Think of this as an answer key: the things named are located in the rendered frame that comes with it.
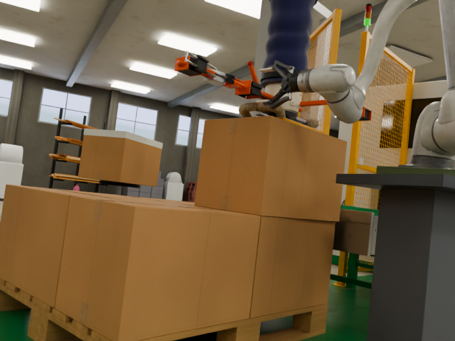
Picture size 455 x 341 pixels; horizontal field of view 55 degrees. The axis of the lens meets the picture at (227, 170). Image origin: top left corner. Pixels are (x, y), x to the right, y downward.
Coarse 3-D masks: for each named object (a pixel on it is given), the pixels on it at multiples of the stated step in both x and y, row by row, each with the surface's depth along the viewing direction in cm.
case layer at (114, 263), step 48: (48, 192) 166; (0, 240) 191; (48, 240) 161; (96, 240) 139; (144, 240) 130; (192, 240) 144; (240, 240) 162; (288, 240) 185; (48, 288) 156; (96, 288) 136; (144, 288) 131; (192, 288) 145; (240, 288) 164; (288, 288) 187; (144, 336) 132
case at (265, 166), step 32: (224, 128) 191; (256, 128) 178; (288, 128) 181; (224, 160) 188; (256, 160) 175; (288, 160) 182; (320, 160) 199; (224, 192) 186; (256, 192) 173; (288, 192) 183; (320, 192) 200
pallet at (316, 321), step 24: (0, 288) 184; (48, 312) 154; (288, 312) 187; (312, 312) 202; (48, 336) 154; (72, 336) 161; (96, 336) 132; (168, 336) 138; (240, 336) 164; (264, 336) 188; (288, 336) 192; (312, 336) 202
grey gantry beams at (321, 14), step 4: (316, 4) 553; (320, 4) 560; (316, 8) 554; (320, 8) 561; (324, 8) 568; (312, 12) 562; (316, 12) 561; (320, 12) 561; (324, 12) 568; (328, 12) 576; (316, 16) 573; (320, 16) 571; (324, 16) 570; (328, 16) 576
